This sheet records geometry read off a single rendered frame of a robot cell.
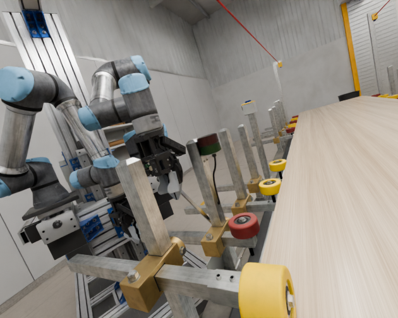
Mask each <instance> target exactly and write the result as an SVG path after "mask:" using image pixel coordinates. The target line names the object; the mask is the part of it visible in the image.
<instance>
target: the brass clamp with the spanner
mask: <svg viewBox="0 0 398 318"><path fill-rule="evenodd" d="M225 219H226V222H225V223H224V225H223V226H222V227H212V226H211V227H210V228H209V230H208V232H207V233H206V234H208V233H211V234H212V236H213V239H212V240H210V241H207V240H206V234H205V236H204V237H203V238H202V240H201V245H202V248H203V251H204V253H205V256H209V257H221V255H222V253H223V251H224V249H225V248H226V246H224V244H223V242H222V239H221V236H222V235H223V233H224V232H230V228H229V224H228V223H229V220H230V218H228V217H226V216H225Z"/></svg>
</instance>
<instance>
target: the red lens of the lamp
mask: <svg viewBox="0 0 398 318"><path fill-rule="evenodd" d="M196 140H197V143H198V147H202V146H206V145H210V144H213V143H216V142H218V141H219V139H218V136H217V133H215V134H213V135H211V136H208V137H205V138H201V139H196Z"/></svg>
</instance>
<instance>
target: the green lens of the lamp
mask: <svg viewBox="0 0 398 318"><path fill-rule="evenodd" d="M199 149H200V153H201V155H209V154H212V153H215V152H217V151H220V150H221V147H220V143H219V142H218V143H215V144H213V145H210V146H206V147H203V148H199Z"/></svg>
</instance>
